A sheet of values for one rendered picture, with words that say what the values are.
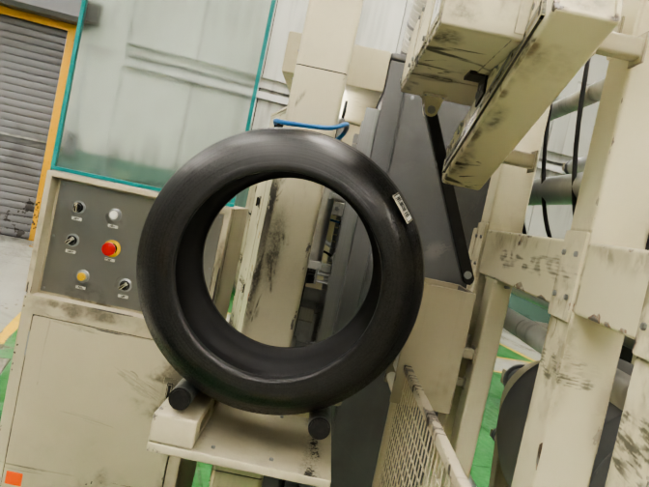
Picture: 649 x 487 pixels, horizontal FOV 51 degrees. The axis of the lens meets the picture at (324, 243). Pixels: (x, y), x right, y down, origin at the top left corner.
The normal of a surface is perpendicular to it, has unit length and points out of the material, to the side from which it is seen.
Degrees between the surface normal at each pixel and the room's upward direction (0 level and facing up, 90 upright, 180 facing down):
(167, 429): 90
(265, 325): 90
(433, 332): 90
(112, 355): 90
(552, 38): 162
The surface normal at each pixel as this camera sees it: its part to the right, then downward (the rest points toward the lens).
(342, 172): 0.09, -0.11
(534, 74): -0.20, 0.95
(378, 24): 0.24, 0.11
